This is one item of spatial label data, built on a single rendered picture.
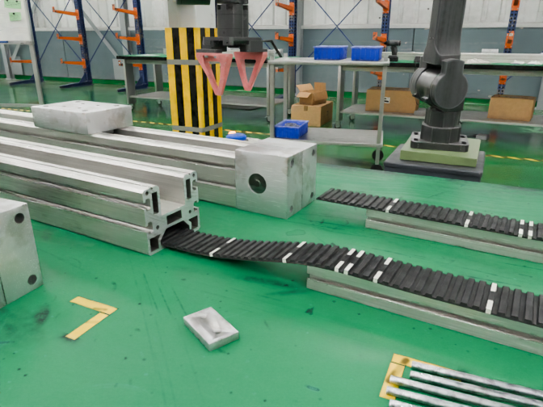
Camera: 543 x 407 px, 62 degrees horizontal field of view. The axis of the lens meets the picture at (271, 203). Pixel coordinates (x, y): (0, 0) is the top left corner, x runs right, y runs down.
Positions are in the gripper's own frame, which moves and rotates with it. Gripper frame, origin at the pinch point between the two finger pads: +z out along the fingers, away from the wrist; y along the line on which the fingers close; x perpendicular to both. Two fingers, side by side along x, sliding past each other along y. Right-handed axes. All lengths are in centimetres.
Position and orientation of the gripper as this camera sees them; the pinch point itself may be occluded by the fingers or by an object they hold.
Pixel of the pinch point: (233, 88)
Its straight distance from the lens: 88.5
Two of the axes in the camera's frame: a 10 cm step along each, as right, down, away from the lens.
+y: -5.0, 2.9, -8.1
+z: -0.1, 9.4, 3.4
